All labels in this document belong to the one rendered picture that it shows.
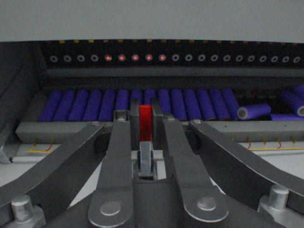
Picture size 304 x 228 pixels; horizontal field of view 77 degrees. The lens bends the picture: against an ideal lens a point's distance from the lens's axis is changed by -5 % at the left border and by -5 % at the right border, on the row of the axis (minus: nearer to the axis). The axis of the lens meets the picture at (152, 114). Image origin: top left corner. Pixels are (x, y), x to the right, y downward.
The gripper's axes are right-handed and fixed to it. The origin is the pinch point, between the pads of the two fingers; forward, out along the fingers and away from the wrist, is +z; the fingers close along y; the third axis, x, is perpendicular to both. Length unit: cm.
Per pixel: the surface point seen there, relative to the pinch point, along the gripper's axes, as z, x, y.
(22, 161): 3.0, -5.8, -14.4
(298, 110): 6.4, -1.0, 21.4
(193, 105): 8.9, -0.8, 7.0
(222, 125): 5.1, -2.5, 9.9
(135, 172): 0.1, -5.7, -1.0
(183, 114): 7.6, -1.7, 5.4
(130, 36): -2.0, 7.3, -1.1
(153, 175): -0.2, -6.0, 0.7
